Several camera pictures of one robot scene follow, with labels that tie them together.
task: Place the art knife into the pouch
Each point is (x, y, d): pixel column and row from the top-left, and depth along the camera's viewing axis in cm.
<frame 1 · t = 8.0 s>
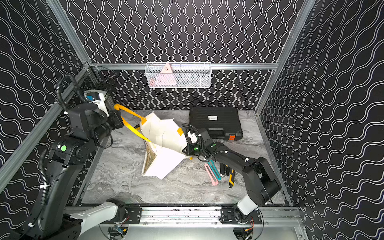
left hand: (117, 108, 61), fingers closed
right hand: (183, 149, 86), fingers closed
black plastic tool case: (222, 123, 112), point 3 cm above the table
pink utility knife: (211, 176, 89), on the table
teal utility knife: (215, 169, 92), on the table

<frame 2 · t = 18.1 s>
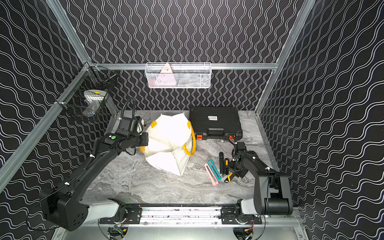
left hand: (146, 135, 80), fingers closed
right hand: (233, 171, 90), fingers closed
the named things where they were.

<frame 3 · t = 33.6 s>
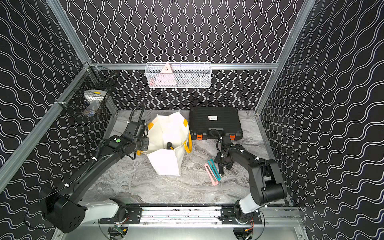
left hand: (142, 138, 79), fingers closed
right hand: (219, 162, 92), fingers open
large black yellow utility knife: (169, 146, 98), point 4 cm above the table
the other named things where they were.

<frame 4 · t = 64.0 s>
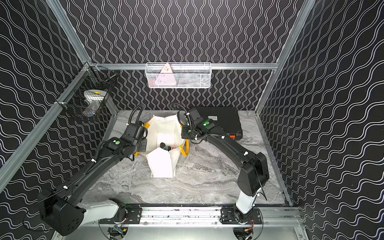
left hand: (138, 139, 79), fingers closed
right hand: (183, 133, 83), fingers open
pink utility knife: (173, 147, 99), point 3 cm above the table
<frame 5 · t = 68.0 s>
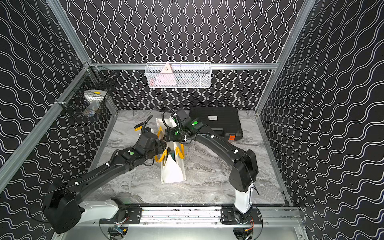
left hand: (163, 142, 81), fingers open
right hand: (167, 137, 79), fingers open
white tote bag yellow handles: (172, 160, 72), point 23 cm above the table
